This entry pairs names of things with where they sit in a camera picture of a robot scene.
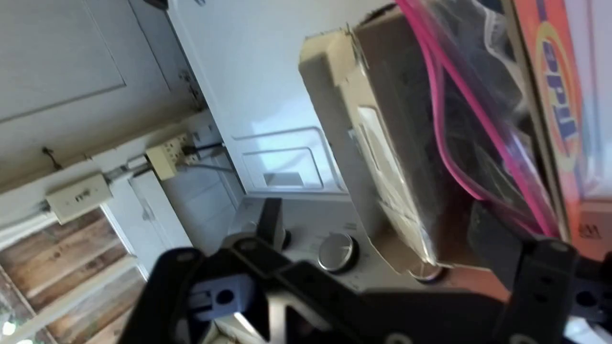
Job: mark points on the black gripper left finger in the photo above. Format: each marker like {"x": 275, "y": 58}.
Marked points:
{"x": 269, "y": 223}

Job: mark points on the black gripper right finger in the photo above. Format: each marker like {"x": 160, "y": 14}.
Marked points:
{"x": 500, "y": 250}

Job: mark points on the orange Tide detergent box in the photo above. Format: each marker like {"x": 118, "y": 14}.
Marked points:
{"x": 384, "y": 146}

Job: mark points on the round silver dryer knob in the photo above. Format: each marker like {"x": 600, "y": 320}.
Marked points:
{"x": 428, "y": 272}
{"x": 336, "y": 253}

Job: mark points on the white dryer machine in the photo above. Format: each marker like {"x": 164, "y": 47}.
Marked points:
{"x": 255, "y": 78}

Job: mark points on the white cabinet door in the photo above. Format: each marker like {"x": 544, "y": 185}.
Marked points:
{"x": 70, "y": 58}

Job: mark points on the beige wall outlet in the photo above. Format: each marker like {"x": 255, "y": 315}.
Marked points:
{"x": 167, "y": 156}

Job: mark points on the beige wall junction box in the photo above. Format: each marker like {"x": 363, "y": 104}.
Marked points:
{"x": 79, "y": 198}

